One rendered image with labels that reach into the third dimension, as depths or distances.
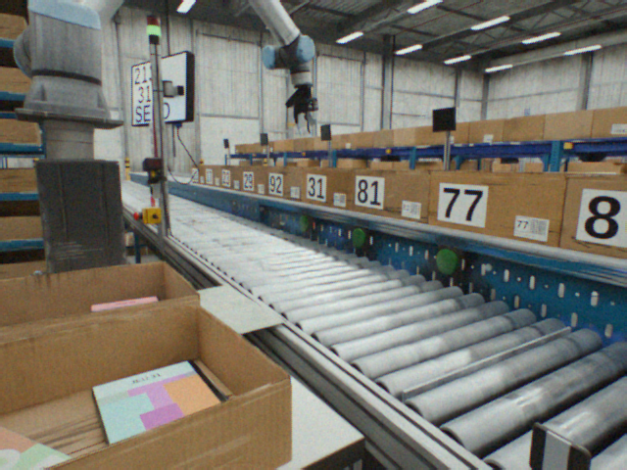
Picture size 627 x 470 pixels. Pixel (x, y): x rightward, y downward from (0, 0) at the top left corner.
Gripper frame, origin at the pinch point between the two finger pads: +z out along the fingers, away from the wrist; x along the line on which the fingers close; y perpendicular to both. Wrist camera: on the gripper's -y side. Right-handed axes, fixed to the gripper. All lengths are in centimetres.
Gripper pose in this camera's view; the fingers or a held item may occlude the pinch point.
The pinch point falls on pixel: (304, 131)
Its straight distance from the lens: 189.0
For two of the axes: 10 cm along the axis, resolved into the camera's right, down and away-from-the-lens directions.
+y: 7.4, 1.2, -6.6
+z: 1.3, 9.4, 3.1
